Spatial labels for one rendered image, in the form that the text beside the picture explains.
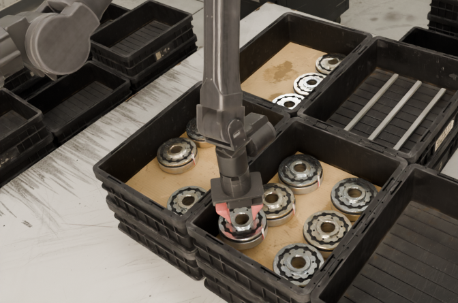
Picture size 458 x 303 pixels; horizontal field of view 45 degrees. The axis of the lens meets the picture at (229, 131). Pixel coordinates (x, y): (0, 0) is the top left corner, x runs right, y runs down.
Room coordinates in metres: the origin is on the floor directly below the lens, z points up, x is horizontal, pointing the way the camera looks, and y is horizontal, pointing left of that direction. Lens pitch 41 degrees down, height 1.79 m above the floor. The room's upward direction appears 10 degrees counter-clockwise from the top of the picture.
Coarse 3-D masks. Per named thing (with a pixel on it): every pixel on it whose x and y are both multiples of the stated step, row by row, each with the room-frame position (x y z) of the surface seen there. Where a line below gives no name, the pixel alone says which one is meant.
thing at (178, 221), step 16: (160, 112) 1.12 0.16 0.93; (272, 112) 1.05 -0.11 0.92; (144, 128) 1.07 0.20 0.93; (96, 176) 0.94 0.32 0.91; (112, 176) 0.92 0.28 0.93; (128, 192) 0.86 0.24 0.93; (208, 192) 0.82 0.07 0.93; (160, 208) 0.79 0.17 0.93; (192, 208) 0.78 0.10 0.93; (176, 224) 0.76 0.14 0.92
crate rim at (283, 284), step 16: (288, 128) 0.98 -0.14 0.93; (320, 128) 0.96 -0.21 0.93; (272, 144) 0.93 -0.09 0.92; (352, 144) 0.89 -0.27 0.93; (368, 144) 0.87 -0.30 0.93; (256, 160) 0.89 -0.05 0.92; (400, 160) 0.81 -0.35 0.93; (384, 192) 0.73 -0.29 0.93; (208, 208) 0.78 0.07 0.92; (368, 208) 0.70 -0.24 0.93; (192, 224) 0.74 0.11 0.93; (208, 240) 0.69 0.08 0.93; (224, 256) 0.66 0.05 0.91; (240, 256) 0.64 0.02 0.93; (336, 256) 0.60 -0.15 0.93; (256, 272) 0.60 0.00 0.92; (272, 272) 0.59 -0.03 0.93; (320, 272) 0.57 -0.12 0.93; (288, 288) 0.55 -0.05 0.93; (304, 288) 0.55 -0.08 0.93
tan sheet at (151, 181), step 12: (204, 156) 1.04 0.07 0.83; (144, 168) 1.03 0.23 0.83; (156, 168) 1.02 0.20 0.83; (192, 168) 1.00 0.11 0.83; (204, 168) 0.99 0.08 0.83; (216, 168) 0.99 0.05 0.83; (132, 180) 1.00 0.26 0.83; (144, 180) 0.99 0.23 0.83; (156, 180) 0.98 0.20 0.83; (168, 180) 0.97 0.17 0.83; (180, 180) 0.97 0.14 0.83; (192, 180) 0.96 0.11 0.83; (204, 180) 0.95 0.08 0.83; (144, 192) 0.95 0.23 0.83; (156, 192) 0.94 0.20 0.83; (168, 192) 0.93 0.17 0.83
